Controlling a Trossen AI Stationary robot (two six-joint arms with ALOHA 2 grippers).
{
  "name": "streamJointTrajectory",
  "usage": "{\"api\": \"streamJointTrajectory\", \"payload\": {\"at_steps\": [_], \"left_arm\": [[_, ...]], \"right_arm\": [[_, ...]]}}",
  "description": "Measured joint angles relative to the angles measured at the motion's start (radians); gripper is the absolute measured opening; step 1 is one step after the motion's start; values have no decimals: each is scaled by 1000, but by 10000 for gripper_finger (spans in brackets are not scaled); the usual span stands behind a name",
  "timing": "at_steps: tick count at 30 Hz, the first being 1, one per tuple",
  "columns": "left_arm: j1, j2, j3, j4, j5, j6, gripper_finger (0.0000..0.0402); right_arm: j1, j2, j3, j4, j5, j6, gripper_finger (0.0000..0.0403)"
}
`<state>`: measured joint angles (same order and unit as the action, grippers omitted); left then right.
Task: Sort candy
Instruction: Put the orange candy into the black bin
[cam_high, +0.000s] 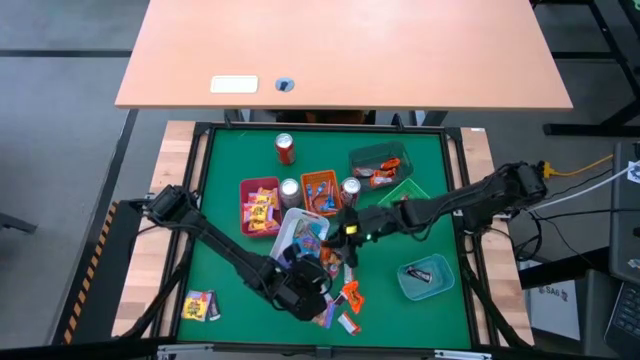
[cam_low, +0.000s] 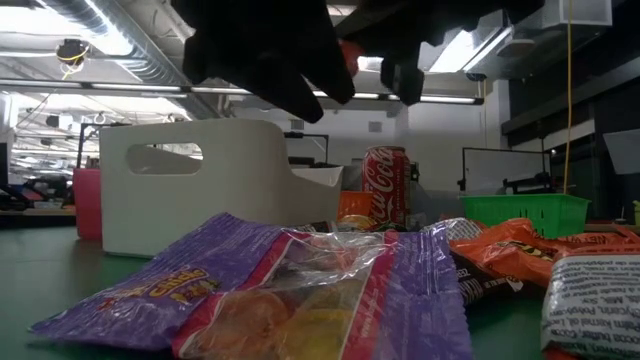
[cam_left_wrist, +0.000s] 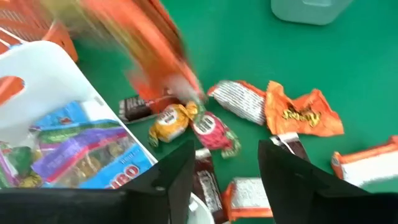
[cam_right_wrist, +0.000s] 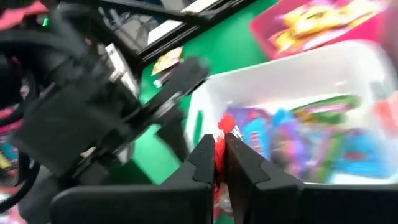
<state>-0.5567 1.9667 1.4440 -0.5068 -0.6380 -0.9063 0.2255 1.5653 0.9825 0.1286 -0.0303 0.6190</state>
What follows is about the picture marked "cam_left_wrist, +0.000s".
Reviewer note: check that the teal plastic bin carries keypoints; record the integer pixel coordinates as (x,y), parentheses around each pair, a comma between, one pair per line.
(311,11)

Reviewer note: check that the green purple candy bag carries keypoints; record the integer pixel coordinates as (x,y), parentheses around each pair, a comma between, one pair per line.
(81,132)

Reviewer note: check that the orange Reese's wrapper white back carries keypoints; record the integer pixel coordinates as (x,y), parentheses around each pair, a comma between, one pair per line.
(248,199)
(239,101)

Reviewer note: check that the orange plastic basket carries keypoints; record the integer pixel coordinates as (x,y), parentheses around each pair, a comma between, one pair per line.
(31,18)

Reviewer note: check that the orange Reese's candy pack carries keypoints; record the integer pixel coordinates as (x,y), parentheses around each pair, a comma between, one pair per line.
(149,46)

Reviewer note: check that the dark Hershey's chocolate bar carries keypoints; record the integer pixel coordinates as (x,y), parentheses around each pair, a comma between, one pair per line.
(292,146)
(136,109)
(208,186)

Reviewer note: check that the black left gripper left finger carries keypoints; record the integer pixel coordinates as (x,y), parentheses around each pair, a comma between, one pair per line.
(174,180)

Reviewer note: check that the white plastic bin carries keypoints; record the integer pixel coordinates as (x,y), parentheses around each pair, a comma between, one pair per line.
(46,68)

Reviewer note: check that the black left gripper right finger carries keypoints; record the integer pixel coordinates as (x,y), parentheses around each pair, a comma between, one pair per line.
(286,186)

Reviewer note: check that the red wrapped round candy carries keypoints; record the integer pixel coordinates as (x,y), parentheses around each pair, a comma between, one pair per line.
(211,133)

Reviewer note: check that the yellow wrapped round candy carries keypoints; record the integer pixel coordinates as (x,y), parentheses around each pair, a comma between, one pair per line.
(171,123)

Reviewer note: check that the large crumpled orange Reese's pack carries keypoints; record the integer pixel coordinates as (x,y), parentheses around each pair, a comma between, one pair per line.
(301,115)

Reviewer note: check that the purple candy bag clear window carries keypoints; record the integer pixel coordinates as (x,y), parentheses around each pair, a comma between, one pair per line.
(77,155)

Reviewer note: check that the blue Haribo candy bag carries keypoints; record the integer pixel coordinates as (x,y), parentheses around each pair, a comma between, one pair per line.
(124,172)
(68,115)

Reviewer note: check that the orange candy wrapper QR code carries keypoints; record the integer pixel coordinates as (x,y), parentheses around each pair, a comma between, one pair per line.
(367,165)

